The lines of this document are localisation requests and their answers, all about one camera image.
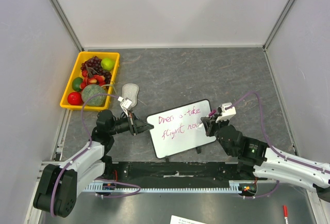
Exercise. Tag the purple grape bunch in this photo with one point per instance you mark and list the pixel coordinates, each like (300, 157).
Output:
(93, 67)

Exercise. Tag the red capped marker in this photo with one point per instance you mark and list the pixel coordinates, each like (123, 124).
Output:
(285, 210)

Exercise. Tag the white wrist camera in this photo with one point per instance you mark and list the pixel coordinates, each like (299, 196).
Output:
(225, 112)
(125, 104)

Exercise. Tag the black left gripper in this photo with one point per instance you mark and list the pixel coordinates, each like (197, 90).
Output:
(137, 125)

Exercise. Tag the white toothed cable duct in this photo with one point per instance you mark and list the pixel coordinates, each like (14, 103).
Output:
(106, 187)

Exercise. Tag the green netted melon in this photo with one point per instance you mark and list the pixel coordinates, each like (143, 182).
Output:
(92, 95)

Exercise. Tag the white paper sheet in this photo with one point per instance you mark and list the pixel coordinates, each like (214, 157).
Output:
(181, 220)

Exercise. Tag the dark green lime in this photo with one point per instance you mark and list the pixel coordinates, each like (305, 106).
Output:
(76, 84)

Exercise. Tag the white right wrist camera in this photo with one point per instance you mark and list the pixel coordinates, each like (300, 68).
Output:
(225, 112)

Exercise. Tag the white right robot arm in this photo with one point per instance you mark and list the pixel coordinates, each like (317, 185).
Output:
(261, 160)

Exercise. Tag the aluminium corner post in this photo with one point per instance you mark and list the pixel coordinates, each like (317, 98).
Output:
(279, 22)
(66, 23)

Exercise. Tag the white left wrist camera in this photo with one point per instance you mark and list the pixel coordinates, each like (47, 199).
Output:
(125, 104)

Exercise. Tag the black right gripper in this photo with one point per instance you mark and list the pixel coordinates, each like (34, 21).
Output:
(211, 126)

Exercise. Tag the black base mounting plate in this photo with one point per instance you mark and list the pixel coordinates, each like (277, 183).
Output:
(175, 173)

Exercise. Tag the red strawberries cluster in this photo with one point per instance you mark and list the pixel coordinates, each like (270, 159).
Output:
(88, 79)

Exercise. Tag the white marker with magenta cap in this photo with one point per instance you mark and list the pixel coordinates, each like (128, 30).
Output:
(205, 121)

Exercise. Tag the grey whiteboard eraser sponge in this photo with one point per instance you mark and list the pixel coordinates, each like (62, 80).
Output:
(130, 91)

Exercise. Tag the red apple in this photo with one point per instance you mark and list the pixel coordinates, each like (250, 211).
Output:
(75, 99)

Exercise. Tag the light green apple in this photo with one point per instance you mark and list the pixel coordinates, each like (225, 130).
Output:
(107, 64)

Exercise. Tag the aluminium left corner post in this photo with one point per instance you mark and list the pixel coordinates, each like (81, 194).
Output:
(66, 23)

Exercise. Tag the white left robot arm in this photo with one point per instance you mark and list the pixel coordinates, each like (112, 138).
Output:
(60, 184)

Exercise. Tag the aluminium right corner post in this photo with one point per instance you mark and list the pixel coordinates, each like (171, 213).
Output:
(279, 22)

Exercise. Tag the small black framed whiteboard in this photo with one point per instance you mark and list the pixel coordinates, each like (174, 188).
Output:
(179, 129)

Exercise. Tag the yellow plastic fruit tray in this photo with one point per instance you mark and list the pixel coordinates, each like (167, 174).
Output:
(76, 72)

